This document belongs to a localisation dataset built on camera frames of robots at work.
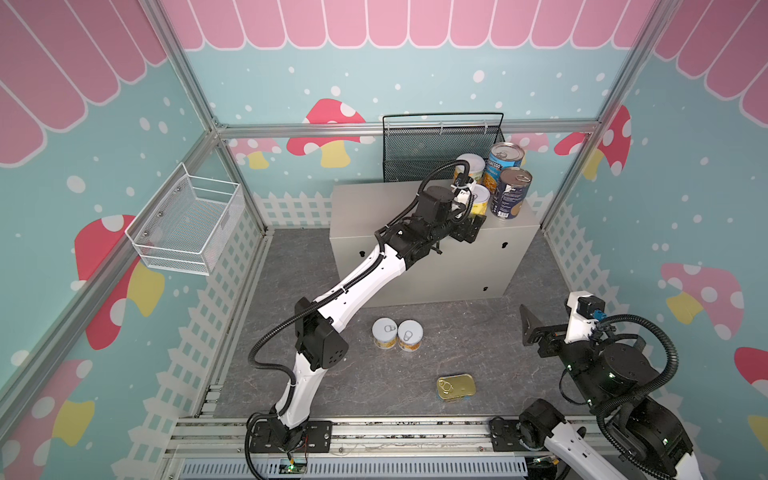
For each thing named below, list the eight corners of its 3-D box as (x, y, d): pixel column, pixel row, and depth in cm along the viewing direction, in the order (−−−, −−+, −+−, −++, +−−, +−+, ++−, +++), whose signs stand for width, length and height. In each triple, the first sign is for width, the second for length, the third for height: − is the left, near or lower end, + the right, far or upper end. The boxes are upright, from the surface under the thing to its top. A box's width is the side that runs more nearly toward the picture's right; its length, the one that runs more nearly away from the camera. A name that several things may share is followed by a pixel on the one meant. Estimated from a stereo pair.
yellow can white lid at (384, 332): (372, 349, 91) (370, 340, 86) (373, 326, 96) (372, 317, 91) (397, 349, 91) (397, 340, 86) (397, 326, 96) (397, 317, 91)
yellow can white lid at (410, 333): (397, 351, 91) (397, 343, 86) (397, 328, 95) (397, 319, 90) (422, 351, 91) (424, 343, 86) (421, 328, 95) (422, 319, 90)
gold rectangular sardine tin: (438, 400, 81) (439, 396, 78) (436, 379, 85) (437, 374, 81) (473, 400, 81) (476, 396, 78) (470, 379, 85) (473, 374, 81)
